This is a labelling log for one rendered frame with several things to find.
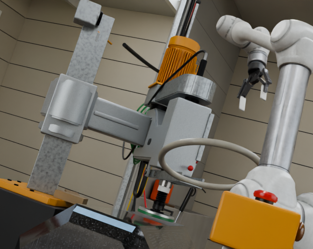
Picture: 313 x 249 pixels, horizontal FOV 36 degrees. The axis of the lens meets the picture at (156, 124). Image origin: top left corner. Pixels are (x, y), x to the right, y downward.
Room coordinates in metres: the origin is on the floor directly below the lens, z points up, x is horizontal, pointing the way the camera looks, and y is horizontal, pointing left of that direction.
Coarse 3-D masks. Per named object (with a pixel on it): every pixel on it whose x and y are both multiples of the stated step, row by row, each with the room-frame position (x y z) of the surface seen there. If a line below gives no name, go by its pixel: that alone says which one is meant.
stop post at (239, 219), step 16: (224, 192) 0.73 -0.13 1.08; (224, 208) 0.73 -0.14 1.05; (240, 208) 0.72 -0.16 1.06; (256, 208) 0.72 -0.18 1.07; (272, 208) 0.71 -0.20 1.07; (224, 224) 0.73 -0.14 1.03; (240, 224) 0.72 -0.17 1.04; (256, 224) 0.71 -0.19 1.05; (272, 224) 0.71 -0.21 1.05; (288, 224) 0.70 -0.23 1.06; (224, 240) 0.73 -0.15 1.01; (240, 240) 0.72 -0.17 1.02; (256, 240) 0.71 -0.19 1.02; (272, 240) 0.71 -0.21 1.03; (288, 240) 0.70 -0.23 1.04
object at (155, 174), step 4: (144, 172) 2.98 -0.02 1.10; (152, 172) 2.94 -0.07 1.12; (156, 172) 2.83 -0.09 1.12; (160, 172) 2.74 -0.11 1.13; (164, 172) 2.66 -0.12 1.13; (180, 172) 2.38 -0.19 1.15; (148, 176) 3.01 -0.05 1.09; (152, 176) 2.91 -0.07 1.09; (156, 176) 2.80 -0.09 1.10; (160, 176) 2.72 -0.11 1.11; (164, 176) 2.64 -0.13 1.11; (168, 176) 2.56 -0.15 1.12; (168, 180) 2.63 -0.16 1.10; (172, 180) 2.47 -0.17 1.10; (176, 180) 2.40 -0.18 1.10; (200, 180) 2.39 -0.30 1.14; (176, 184) 2.79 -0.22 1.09; (180, 184) 2.66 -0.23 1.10; (184, 184) 2.51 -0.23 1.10; (188, 184) 2.38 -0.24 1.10; (200, 188) 2.37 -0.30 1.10
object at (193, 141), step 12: (168, 144) 2.05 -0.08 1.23; (180, 144) 2.00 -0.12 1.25; (192, 144) 1.97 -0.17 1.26; (204, 144) 1.95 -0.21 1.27; (216, 144) 1.94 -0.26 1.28; (228, 144) 1.94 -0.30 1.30; (252, 156) 1.97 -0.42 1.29; (168, 168) 2.27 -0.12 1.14; (180, 180) 2.34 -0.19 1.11; (192, 180) 2.36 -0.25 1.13
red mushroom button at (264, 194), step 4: (256, 192) 0.76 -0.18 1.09; (260, 192) 0.76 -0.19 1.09; (264, 192) 0.76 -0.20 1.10; (268, 192) 0.76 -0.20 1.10; (256, 196) 0.76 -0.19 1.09; (260, 196) 0.76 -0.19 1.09; (264, 196) 0.75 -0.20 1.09; (268, 196) 0.75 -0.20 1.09; (272, 196) 0.75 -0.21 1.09; (268, 200) 0.75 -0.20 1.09; (272, 200) 0.75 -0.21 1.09; (276, 200) 0.76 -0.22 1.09
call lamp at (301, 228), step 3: (300, 222) 0.75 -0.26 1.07; (300, 225) 0.74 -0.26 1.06; (303, 225) 0.74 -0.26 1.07; (300, 228) 0.74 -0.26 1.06; (303, 228) 0.74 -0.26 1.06; (297, 231) 0.74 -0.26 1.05; (300, 231) 0.74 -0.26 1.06; (303, 231) 0.74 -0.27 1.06; (297, 234) 0.74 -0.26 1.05; (300, 234) 0.74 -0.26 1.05; (303, 234) 0.74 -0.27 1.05; (297, 237) 0.74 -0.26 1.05; (300, 237) 0.74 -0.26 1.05; (297, 240) 0.74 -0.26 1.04
